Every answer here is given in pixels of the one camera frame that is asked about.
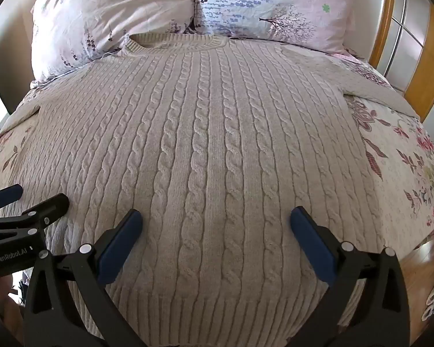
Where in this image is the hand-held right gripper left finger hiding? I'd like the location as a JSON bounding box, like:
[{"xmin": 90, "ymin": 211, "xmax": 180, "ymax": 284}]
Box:
[{"xmin": 23, "ymin": 209, "xmax": 145, "ymax": 347}]

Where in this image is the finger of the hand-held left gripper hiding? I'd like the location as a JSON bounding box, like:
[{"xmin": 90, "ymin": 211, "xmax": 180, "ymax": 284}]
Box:
[
  {"xmin": 0, "ymin": 193, "xmax": 70, "ymax": 241},
  {"xmin": 0, "ymin": 184, "xmax": 24, "ymax": 212}
]

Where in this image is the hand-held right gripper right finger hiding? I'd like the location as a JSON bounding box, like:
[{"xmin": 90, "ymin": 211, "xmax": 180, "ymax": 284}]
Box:
[{"xmin": 286, "ymin": 206, "xmax": 411, "ymax": 347}]

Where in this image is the beige cable-knit sweater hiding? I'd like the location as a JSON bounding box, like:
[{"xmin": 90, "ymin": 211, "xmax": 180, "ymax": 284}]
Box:
[{"xmin": 0, "ymin": 32, "xmax": 420, "ymax": 347}]

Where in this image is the floral bed sheet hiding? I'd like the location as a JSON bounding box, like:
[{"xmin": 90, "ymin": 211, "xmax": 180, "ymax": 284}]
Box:
[{"xmin": 0, "ymin": 47, "xmax": 434, "ymax": 347}]

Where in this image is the pink floral pillow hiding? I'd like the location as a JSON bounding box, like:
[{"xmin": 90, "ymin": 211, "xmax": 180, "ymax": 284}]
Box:
[{"xmin": 31, "ymin": 0, "xmax": 199, "ymax": 84}]

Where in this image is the wooden headboard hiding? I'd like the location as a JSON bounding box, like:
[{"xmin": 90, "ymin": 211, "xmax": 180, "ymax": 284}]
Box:
[{"xmin": 369, "ymin": 0, "xmax": 434, "ymax": 123}]

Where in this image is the pale lavender-print pillow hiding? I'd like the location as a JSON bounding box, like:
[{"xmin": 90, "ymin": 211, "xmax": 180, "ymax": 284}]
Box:
[{"xmin": 193, "ymin": 0, "xmax": 355, "ymax": 53}]

